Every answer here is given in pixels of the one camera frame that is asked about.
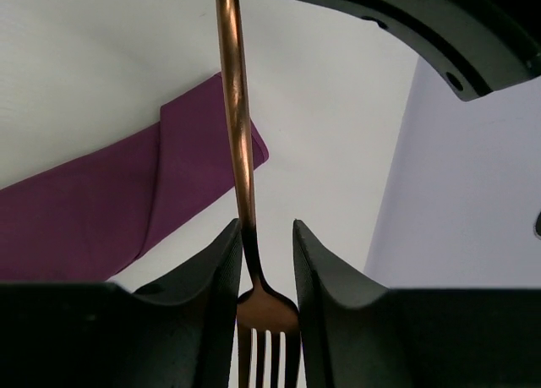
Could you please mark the purple satin napkin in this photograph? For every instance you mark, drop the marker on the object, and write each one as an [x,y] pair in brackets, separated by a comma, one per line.
[90,218]

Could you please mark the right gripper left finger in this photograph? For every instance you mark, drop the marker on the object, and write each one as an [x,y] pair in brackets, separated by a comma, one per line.
[175,331]

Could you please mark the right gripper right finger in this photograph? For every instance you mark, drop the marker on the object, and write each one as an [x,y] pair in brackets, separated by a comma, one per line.
[358,333]

